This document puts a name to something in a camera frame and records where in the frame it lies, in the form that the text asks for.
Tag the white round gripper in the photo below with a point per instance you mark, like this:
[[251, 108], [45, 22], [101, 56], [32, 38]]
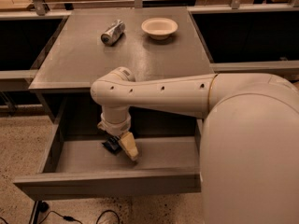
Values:
[[116, 127]]

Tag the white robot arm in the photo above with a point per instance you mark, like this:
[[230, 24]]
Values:
[[249, 148]]

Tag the open grey top drawer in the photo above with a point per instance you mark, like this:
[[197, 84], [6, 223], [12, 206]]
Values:
[[76, 164]]

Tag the grey cabinet with counter top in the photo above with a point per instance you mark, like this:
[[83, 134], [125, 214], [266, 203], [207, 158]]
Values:
[[172, 75]]

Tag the silver soda can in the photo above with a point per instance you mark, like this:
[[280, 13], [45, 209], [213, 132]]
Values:
[[113, 32]]

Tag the white paper bowl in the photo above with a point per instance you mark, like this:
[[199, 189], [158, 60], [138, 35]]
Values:
[[159, 28]]

